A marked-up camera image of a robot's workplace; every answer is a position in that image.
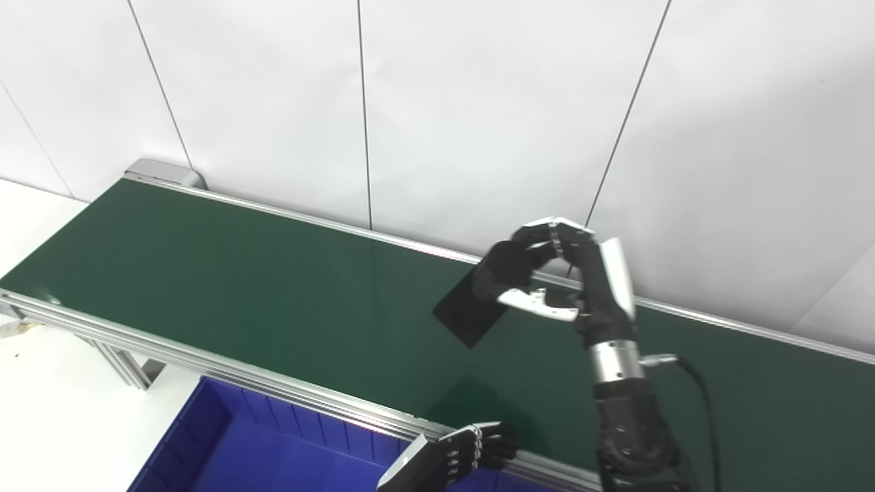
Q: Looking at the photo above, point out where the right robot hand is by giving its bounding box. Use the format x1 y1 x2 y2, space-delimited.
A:
497 217 637 346

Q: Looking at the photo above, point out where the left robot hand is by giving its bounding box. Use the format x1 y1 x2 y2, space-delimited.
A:
376 421 519 492

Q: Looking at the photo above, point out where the black cylinder block part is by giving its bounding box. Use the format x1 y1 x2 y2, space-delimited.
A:
432 238 556 350

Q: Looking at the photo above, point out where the green conveyor belt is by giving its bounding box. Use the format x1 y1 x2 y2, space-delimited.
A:
0 158 875 492
0 179 875 492

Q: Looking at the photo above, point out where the blue plastic bin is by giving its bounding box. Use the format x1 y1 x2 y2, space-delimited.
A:
128 375 419 492

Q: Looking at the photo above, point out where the aluminium conveyor leg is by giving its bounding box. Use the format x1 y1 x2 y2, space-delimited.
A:
87 340 166 391

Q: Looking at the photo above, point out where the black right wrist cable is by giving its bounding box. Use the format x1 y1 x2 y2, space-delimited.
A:
641 353 723 492

